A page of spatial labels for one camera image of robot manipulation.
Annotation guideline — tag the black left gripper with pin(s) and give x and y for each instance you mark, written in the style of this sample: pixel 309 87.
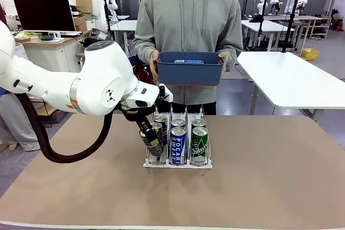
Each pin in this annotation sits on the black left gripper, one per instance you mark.
pixel 137 117

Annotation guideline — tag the person's right forearm grey sleeve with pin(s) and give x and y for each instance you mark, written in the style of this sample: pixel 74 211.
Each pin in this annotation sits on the person's right forearm grey sleeve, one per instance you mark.
pixel 143 49

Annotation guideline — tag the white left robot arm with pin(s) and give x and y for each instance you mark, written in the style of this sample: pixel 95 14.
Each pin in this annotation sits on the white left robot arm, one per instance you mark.
pixel 102 79

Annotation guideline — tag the person's left forearm grey sleeve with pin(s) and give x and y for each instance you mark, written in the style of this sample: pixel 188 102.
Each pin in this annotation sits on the person's left forearm grey sleeve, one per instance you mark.
pixel 233 52

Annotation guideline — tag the person's right hand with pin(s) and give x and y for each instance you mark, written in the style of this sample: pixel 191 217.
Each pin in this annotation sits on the person's right hand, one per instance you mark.
pixel 154 65

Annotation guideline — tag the person's left hand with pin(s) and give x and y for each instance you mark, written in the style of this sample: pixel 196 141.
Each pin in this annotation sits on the person's left hand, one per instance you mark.
pixel 223 61

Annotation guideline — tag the blue Pocari Sweat can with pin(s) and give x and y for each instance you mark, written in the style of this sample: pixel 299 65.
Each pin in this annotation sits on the blue Pocari Sweat can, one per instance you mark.
pixel 178 123
pixel 178 146

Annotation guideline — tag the green Chilsung cider can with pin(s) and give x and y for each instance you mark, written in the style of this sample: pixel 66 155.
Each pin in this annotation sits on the green Chilsung cider can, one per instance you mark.
pixel 199 122
pixel 199 146

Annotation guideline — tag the wooden shelf bench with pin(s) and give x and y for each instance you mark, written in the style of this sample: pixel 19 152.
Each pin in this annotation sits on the wooden shelf bench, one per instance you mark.
pixel 310 22

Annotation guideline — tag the red jacket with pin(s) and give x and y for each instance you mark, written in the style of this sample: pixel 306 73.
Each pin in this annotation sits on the red jacket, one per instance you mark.
pixel 143 75

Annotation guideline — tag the black tripod stand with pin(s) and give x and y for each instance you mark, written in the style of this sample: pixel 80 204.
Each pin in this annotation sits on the black tripod stand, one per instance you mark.
pixel 262 12
pixel 292 20

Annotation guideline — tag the black office chair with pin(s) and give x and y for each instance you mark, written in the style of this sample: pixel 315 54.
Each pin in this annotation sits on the black office chair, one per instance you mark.
pixel 136 61

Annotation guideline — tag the yellow plastic crate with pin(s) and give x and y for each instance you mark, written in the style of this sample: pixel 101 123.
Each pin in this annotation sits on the yellow plastic crate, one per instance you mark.
pixel 310 53

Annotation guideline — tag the white background table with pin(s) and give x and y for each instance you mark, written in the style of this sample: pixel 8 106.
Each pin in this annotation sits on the white background table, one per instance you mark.
pixel 124 25
pixel 269 27

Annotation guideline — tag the small black wooden shelf rack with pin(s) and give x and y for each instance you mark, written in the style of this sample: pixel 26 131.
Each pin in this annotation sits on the small black wooden shelf rack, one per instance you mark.
pixel 54 111

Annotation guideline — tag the large white table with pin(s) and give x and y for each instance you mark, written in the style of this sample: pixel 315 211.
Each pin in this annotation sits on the large white table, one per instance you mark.
pixel 296 84

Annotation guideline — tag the clear plastic tray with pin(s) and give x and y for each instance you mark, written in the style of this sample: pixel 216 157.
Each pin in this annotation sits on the clear plastic tray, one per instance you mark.
pixel 98 34

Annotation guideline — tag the person in grey hoodie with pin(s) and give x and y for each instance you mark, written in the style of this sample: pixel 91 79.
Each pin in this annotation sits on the person in grey hoodie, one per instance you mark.
pixel 188 17

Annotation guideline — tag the white storage bin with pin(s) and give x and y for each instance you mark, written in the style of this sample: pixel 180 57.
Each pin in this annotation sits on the white storage bin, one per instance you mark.
pixel 90 24

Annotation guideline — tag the white cabinet wooden top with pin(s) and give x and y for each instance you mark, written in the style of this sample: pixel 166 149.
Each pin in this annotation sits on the white cabinet wooden top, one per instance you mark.
pixel 54 49

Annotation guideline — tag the cardboard box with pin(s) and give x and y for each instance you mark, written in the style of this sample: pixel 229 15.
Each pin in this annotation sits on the cardboard box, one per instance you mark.
pixel 83 2
pixel 80 22

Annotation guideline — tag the person in grey trousers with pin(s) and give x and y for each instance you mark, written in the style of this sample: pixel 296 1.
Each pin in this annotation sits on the person in grey trousers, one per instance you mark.
pixel 16 135

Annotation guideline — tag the green bowl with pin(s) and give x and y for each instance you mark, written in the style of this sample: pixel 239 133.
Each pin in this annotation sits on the green bowl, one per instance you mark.
pixel 46 37

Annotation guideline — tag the white air purifier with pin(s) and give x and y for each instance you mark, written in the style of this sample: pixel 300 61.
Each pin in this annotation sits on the white air purifier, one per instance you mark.
pixel 21 51

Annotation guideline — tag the black computer monitor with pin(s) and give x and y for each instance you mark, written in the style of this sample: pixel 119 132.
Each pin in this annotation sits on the black computer monitor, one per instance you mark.
pixel 44 14

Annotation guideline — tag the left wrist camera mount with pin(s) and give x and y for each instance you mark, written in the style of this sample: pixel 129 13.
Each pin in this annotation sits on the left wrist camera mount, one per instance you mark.
pixel 165 96

